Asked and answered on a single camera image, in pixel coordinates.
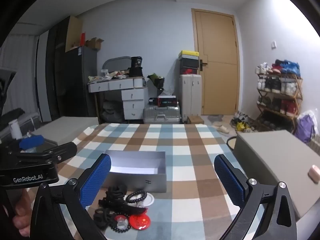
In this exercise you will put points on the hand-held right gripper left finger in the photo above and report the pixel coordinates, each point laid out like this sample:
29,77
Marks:
96,180

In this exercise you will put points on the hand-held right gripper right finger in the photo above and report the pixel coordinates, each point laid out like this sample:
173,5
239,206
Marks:
228,180

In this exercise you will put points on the black hair clip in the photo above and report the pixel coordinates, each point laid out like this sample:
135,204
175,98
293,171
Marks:
120,206

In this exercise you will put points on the silver grey box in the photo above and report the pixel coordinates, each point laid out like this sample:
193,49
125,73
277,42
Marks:
140,181

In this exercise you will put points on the person's left hand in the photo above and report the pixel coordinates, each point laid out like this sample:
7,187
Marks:
22,212

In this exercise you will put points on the blue cloth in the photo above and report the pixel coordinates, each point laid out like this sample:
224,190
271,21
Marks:
31,142

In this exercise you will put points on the white bottle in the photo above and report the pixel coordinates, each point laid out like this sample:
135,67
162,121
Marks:
15,130

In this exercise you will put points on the grey upholstered bench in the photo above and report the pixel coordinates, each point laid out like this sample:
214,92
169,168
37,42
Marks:
65,127
270,160

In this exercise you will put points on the clear round badge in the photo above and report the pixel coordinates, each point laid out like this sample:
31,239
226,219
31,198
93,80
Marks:
121,222

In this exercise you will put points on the beige slipper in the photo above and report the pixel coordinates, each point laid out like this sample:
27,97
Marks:
223,129

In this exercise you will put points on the white round badge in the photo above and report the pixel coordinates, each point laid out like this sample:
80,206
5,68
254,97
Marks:
149,200

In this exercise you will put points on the pile of floor shoes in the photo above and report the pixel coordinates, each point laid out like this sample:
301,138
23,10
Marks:
241,123

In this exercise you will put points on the black clothing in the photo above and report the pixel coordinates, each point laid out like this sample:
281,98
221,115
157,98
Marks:
12,116

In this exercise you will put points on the red round badge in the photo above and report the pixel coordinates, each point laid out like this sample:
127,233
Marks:
138,222

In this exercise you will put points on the grey floor cloth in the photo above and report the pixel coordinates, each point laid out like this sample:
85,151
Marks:
215,118

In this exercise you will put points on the brown cardboard box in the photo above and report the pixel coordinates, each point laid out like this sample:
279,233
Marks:
195,120

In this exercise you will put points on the grey bag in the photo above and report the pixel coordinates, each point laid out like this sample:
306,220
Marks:
112,112

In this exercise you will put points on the checked tablecloth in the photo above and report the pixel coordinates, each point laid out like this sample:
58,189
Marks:
175,135

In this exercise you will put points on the pink earbuds case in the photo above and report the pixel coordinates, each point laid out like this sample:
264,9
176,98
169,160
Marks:
314,173

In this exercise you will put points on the white desk with drawers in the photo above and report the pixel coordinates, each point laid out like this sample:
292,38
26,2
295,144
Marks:
132,97

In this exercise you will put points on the white upright suitcase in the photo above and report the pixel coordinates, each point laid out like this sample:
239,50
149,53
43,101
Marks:
190,97

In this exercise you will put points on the purple plastic bag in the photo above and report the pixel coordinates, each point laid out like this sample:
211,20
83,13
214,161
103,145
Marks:
305,127

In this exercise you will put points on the white curtain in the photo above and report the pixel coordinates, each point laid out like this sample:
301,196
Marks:
20,80

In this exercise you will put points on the silver suitcase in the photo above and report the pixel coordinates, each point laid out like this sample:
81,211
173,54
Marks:
161,112

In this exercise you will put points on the black fridge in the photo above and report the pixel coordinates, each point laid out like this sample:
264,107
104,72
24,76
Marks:
80,85

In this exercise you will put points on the small black box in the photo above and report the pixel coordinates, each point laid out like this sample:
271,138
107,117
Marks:
153,101

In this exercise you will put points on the dark wardrobe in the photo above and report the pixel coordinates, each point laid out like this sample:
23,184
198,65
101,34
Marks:
56,75

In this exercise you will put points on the desk clutter pile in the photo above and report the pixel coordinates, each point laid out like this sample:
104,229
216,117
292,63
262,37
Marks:
110,76

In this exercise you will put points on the wooden shoe rack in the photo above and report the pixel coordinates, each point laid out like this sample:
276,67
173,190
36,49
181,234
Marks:
298,97

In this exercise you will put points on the black wrapped bouquet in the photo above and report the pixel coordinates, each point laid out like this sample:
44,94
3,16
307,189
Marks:
157,81

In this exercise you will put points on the black and red shoe box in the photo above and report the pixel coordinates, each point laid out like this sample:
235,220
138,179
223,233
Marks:
188,70

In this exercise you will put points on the grey arched mirror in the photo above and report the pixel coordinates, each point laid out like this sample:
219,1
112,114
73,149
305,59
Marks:
116,63

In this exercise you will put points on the wooden door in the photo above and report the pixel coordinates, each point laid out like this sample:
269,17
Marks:
220,55

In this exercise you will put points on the open cardboard box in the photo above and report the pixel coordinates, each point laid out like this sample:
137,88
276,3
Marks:
94,43

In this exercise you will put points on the tall cardboard sheet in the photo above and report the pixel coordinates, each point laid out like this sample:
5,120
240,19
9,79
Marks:
73,32

